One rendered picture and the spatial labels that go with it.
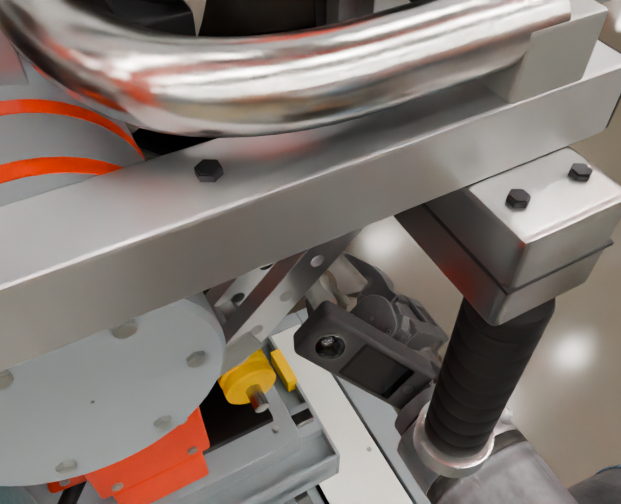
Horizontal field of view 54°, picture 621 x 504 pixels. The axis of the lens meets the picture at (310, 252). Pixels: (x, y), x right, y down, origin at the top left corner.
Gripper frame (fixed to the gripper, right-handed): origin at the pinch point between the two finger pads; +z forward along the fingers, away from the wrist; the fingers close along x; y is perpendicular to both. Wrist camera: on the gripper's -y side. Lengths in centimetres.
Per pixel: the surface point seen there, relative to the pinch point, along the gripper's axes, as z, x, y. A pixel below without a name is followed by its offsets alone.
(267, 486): -1.5, -40.6, 28.9
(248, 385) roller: -4.5, -15.0, 1.3
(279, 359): 16.1, -30.5, 34.2
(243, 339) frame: -5.5, -7.9, -6.1
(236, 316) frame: -4.0, -6.6, -7.1
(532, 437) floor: -12, -16, 74
